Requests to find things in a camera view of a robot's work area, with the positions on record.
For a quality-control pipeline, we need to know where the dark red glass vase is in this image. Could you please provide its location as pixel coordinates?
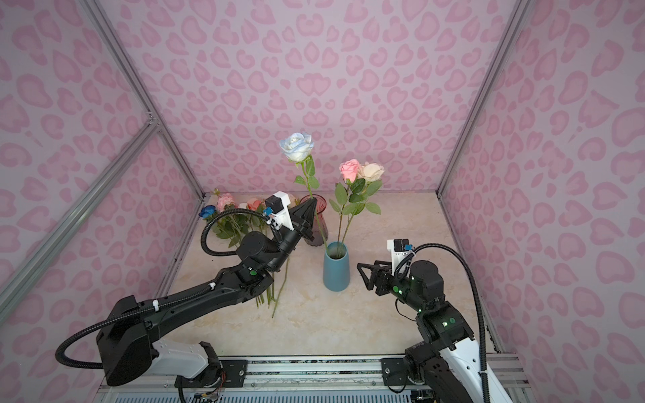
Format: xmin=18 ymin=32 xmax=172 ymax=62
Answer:
xmin=301 ymin=194 xmax=329 ymax=247

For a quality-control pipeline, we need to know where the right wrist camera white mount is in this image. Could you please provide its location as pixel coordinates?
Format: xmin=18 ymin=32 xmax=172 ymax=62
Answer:
xmin=386 ymin=238 xmax=413 ymax=274

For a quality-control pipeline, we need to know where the aluminium diagonal frame bar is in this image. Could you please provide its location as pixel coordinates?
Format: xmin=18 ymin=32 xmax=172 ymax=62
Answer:
xmin=1 ymin=119 xmax=159 ymax=323

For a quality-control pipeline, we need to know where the light blue white rose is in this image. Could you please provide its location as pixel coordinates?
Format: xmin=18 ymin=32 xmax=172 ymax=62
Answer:
xmin=279 ymin=132 xmax=331 ymax=253

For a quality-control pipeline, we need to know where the large peach pink rose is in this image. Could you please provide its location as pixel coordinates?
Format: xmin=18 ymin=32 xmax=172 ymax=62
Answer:
xmin=270 ymin=258 xmax=291 ymax=319

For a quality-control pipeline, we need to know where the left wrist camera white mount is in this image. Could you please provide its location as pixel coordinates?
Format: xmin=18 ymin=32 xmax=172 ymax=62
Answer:
xmin=263 ymin=191 xmax=294 ymax=230

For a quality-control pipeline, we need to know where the dark blue small flower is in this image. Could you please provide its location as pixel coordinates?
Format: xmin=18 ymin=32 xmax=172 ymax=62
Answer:
xmin=198 ymin=205 xmax=218 ymax=219

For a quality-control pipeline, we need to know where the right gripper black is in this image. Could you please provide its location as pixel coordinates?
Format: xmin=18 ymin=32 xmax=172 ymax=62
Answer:
xmin=355 ymin=260 xmax=427 ymax=313

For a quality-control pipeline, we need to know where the pink peony flower stem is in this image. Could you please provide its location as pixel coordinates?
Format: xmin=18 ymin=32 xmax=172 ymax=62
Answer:
xmin=213 ymin=189 xmax=237 ymax=213

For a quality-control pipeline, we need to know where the aluminium corner frame post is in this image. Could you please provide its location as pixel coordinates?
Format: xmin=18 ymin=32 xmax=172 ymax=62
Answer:
xmin=436 ymin=0 xmax=536 ymax=201
xmin=79 ymin=0 xmax=206 ymax=201

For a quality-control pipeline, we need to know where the aluminium corner frame post right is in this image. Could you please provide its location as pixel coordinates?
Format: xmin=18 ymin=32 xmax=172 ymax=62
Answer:
xmin=436 ymin=0 xmax=536 ymax=201

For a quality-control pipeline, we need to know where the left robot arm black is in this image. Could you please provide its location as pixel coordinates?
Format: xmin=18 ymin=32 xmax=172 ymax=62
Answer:
xmin=96 ymin=199 xmax=317 ymax=388

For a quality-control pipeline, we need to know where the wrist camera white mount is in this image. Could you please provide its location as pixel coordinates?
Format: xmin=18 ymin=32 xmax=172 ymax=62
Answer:
xmin=263 ymin=191 xmax=294 ymax=230
xmin=386 ymin=238 xmax=413 ymax=274

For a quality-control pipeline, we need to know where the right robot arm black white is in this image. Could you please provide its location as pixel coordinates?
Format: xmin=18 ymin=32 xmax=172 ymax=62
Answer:
xmin=357 ymin=260 xmax=512 ymax=402

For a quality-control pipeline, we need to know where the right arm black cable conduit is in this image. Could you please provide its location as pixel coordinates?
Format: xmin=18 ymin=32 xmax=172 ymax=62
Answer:
xmin=402 ymin=242 xmax=492 ymax=403

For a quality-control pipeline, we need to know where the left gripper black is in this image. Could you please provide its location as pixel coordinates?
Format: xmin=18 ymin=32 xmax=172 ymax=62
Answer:
xmin=267 ymin=197 xmax=315 ymax=275

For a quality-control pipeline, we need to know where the aluminium corner frame post left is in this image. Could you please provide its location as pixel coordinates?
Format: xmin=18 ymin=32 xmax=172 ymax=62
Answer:
xmin=79 ymin=0 xmax=206 ymax=201

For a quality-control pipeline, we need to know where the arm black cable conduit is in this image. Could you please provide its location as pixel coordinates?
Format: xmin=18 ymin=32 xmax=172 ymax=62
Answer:
xmin=54 ymin=207 xmax=273 ymax=369
xmin=402 ymin=242 xmax=492 ymax=403

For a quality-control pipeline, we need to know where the cream white rose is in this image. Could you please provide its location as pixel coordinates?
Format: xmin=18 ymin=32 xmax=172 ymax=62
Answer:
xmin=343 ymin=162 xmax=385 ymax=243

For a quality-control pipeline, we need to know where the teal ceramic vase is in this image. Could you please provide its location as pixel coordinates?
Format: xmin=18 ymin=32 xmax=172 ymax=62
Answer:
xmin=324 ymin=242 xmax=350 ymax=292

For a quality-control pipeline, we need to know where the aluminium rail base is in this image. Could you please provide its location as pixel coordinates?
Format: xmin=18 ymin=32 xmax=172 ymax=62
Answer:
xmin=95 ymin=353 xmax=530 ymax=403

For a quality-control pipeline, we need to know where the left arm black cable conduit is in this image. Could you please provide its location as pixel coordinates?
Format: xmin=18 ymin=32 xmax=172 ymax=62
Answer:
xmin=54 ymin=207 xmax=273 ymax=369

